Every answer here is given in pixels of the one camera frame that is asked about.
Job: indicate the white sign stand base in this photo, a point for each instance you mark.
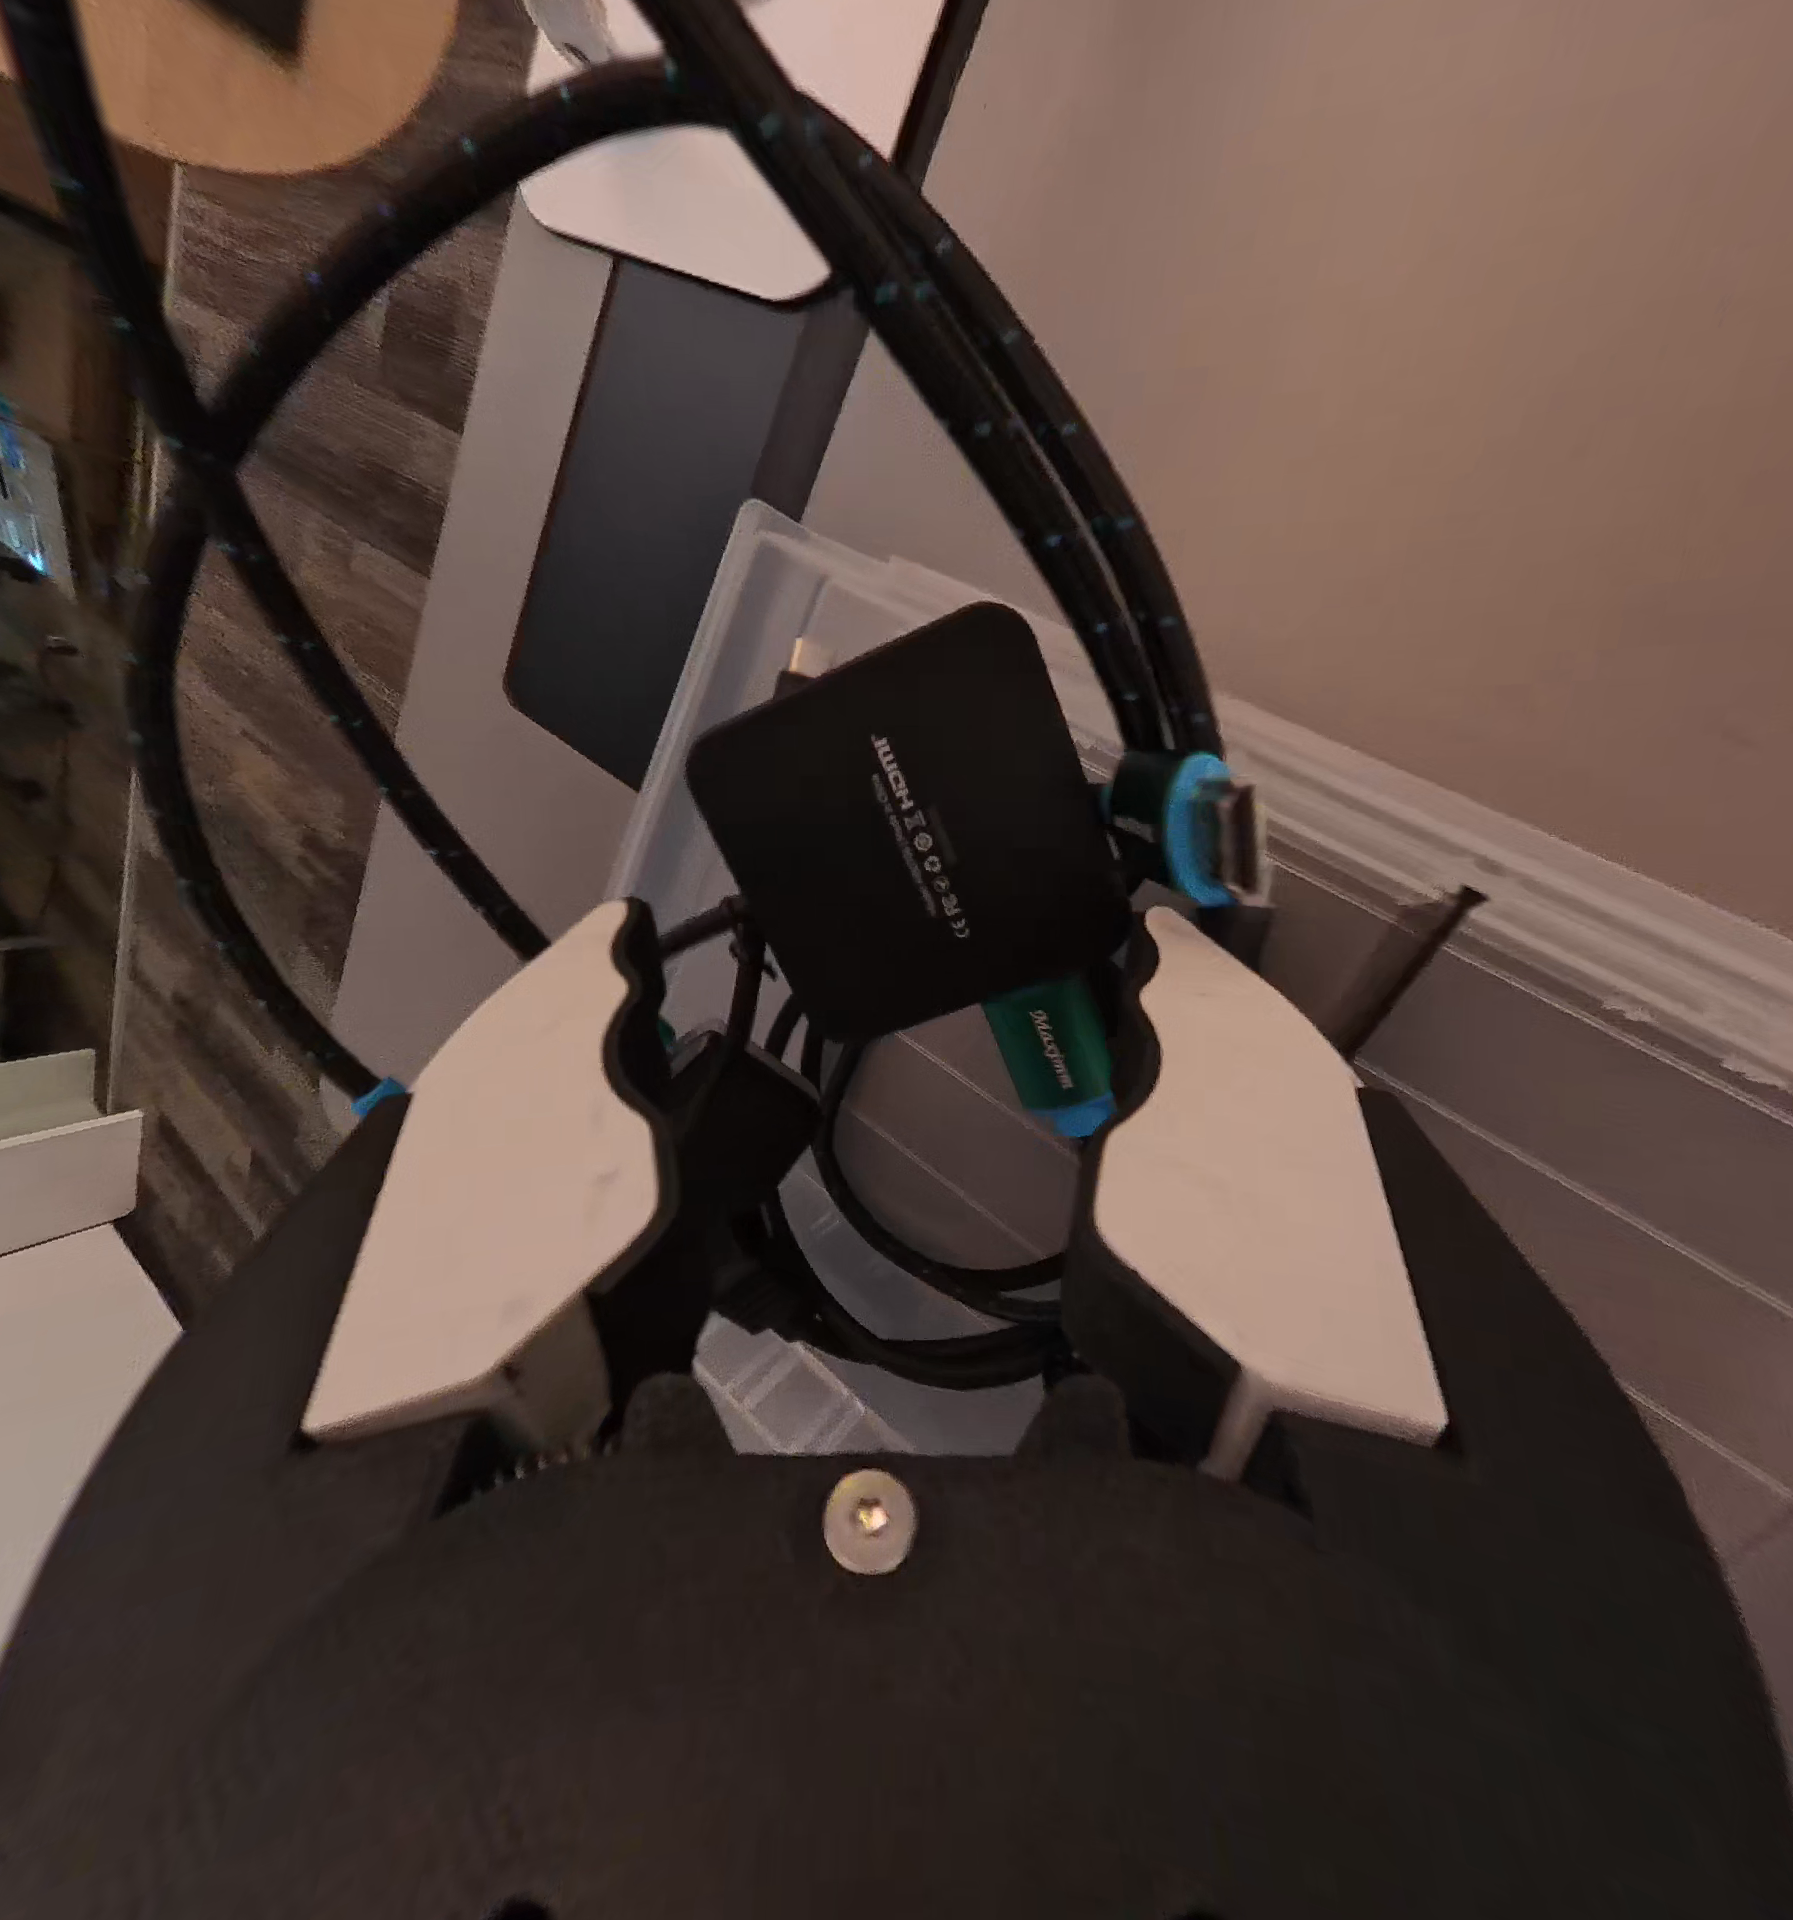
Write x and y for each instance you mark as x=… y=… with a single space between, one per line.
x=672 y=211

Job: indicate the black hdmi switch box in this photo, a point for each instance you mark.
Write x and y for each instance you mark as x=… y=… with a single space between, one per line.
x=910 y=824

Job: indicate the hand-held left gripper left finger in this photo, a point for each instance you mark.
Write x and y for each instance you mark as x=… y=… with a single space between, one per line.
x=492 y=1201

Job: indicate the clear plastic bin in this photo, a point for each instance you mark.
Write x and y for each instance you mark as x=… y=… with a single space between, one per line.
x=1589 y=1201

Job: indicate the wooden sign board with smiley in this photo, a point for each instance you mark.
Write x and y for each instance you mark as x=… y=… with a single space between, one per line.
x=239 y=107

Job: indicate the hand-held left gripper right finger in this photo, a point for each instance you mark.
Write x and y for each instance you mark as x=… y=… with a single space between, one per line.
x=1259 y=1201

